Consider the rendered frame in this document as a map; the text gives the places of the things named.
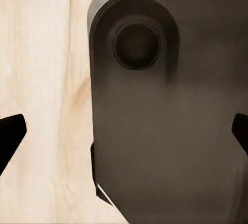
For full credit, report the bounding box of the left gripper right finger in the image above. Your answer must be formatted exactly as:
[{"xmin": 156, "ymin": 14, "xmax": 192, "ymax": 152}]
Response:
[{"xmin": 231, "ymin": 113, "xmax": 248, "ymax": 155}]

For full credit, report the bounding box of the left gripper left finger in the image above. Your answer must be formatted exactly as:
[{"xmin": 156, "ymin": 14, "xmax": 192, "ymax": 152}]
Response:
[{"xmin": 0, "ymin": 114, "xmax": 27, "ymax": 175}]

